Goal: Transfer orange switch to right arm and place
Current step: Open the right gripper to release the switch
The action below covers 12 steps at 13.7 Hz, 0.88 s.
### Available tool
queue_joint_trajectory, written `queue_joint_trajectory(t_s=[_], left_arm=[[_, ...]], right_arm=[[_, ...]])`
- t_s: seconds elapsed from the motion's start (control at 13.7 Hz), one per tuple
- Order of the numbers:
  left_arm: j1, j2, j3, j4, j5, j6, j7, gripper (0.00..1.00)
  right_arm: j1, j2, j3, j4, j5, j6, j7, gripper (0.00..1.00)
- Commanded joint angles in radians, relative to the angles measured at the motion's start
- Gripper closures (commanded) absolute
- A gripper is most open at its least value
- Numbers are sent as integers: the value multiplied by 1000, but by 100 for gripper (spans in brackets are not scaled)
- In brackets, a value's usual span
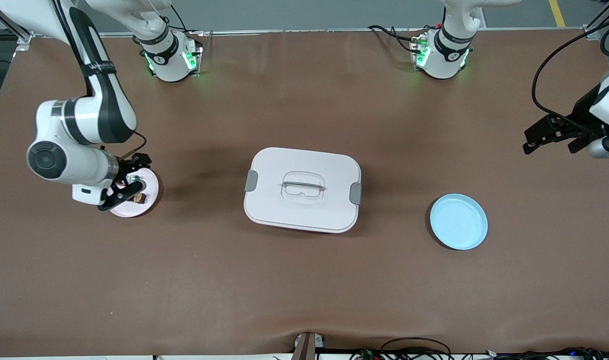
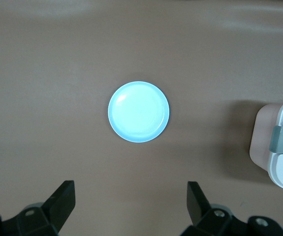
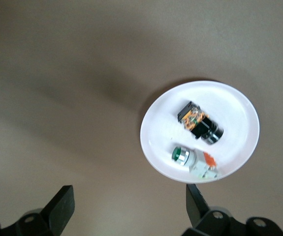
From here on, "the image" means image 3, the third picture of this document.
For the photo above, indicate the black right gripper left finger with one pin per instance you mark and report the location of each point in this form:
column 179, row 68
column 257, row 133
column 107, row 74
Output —
column 62, row 206

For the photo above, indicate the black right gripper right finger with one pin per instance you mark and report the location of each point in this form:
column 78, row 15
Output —
column 198, row 214

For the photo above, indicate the black orange switch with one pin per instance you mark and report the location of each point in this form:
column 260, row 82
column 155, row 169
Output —
column 200, row 123

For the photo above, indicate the green white push button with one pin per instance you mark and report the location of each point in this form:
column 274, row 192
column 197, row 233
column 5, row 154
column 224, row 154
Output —
column 180, row 154

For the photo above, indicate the pale pink round plate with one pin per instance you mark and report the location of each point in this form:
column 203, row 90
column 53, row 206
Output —
column 232, row 110

